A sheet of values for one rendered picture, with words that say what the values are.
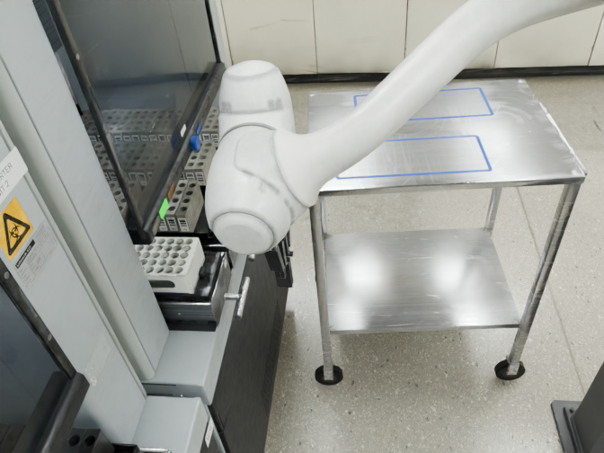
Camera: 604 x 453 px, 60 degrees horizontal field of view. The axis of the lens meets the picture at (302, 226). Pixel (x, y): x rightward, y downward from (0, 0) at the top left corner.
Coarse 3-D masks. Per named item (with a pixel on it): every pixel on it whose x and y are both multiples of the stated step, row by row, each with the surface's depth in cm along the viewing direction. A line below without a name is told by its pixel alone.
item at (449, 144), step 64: (320, 128) 135; (448, 128) 130; (512, 128) 128; (320, 192) 116; (384, 192) 116; (576, 192) 115; (320, 256) 130; (384, 256) 174; (448, 256) 172; (320, 320) 148; (384, 320) 155; (448, 320) 153; (512, 320) 151
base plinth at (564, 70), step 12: (384, 72) 317; (468, 72) 312; (480, 72) 312; (492, 72) 311; (504, 72) 310; (516, 72) 310; (528, 72) 309; (540, 72) 308; (552, 72) 308; (564, 72) 307; (576, 72) 306; (588, 72) 305; (600, 72) 305
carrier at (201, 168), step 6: (204, 144) 122; (210, 144) 123; (204, 150) 121; (210, 150) 121; (216, 150) 125; (204, 156) 119; (210, 156) 121; (198, 162) 117; (204, 162) 117; (210, 162) 121; (198, 168) 115; (204, 168) 116; (198, 174) 116; (204, 174) 117; (198, 180) 117; (204, 180) 117
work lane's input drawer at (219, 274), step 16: (208, 256) 104; (224, 256) 105; (208, 272) 101; (224, 272) 105; (208, 288) 98; (224, 288) 105; (160, 304) 98; (176, 304) 97; (192, 304) 97; (208, 304) 96; (240, 304) 102; (208, 320) 100
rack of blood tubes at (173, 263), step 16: (160, 240) 102; (176, 240) 101; (192, 240) 101; (144, 256) 100; (160, 256) 98; (176, 256) 99; (192, 256) 97; (160, 272) 95; (176, 272) 96; (192, 272) 97; (160, 288) 97; (176, 288) 97; (192, 288) 97
